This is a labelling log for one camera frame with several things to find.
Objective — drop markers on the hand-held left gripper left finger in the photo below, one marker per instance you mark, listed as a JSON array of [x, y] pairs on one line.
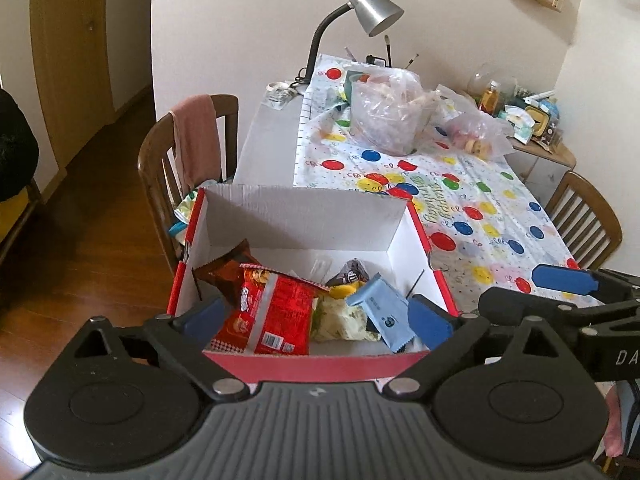
[[202, 317]]

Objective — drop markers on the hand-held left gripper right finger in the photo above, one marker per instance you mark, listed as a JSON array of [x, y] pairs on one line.
[[430, 320]]

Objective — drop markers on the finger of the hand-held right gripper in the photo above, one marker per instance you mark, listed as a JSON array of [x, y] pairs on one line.
[[562, 279], [510, 305]]

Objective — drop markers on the light blue snack packet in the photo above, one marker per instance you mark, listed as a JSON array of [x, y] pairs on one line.
[[385, 310]]

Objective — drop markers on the brown orange snack bag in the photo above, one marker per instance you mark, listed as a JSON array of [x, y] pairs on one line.
[[225, 272]]

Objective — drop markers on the red snack bag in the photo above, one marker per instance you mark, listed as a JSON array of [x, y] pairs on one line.
[[280, 310]]

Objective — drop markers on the cream snack packet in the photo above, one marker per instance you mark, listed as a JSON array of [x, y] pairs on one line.
[[340, 317]]

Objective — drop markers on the black and yellow snack packet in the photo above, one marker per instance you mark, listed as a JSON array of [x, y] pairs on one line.
[[345, 290]]

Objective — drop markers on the dark brown candy packet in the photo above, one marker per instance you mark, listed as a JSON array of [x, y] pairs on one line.
[[352, 272]]

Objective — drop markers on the clear plastic packet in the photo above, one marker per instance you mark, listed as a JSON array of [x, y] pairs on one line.
[[320, 267]]

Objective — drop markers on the red cardboard box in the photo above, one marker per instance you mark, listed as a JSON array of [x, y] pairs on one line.
[[300, 215]]

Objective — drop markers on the wooden chair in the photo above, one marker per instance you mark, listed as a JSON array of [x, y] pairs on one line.
[[150, 170], [582, 215]]

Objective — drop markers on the pink clothing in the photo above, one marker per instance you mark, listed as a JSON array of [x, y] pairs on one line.
[[620, 430]]

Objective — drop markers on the printed seat cushion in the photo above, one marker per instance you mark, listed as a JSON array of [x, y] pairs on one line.
[[182, 212]]

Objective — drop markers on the white drawer cabinet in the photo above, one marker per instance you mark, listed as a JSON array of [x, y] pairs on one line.
[[540, 170]]

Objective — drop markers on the yellow container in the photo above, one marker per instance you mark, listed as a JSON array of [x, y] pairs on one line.
[[539, 121]]

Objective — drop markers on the tissue box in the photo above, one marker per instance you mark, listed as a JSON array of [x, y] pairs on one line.
[[517, 122]]

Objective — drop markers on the balloon print tablecloth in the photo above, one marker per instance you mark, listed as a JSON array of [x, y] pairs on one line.
[[350, 170]]

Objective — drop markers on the clear plastic bag with cookies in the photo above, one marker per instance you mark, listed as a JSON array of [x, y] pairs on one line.
[[475, 130]]

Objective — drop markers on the pink towel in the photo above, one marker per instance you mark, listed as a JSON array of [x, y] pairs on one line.
[[197, 140]]

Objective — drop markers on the orange bottle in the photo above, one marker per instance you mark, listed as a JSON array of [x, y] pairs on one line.
[[490, 97]]

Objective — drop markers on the large clear plastic bag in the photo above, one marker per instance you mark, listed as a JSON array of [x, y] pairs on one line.
[[390, 115]]

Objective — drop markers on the glass jar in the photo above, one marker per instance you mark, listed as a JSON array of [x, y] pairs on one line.
[[480, 76]]

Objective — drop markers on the black bag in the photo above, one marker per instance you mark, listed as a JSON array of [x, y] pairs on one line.
[[15, 145]]

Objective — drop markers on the paintbrush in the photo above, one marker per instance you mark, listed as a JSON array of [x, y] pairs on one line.
[[411, 61], [388, 50]]

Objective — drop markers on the small black device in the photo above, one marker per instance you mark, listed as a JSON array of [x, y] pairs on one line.
[[375, 60]]

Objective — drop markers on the wooden door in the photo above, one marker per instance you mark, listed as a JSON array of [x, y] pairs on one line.
[[70, 60]]

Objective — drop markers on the silver desk lamp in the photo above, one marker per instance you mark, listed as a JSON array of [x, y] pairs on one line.
[[370, 7]]

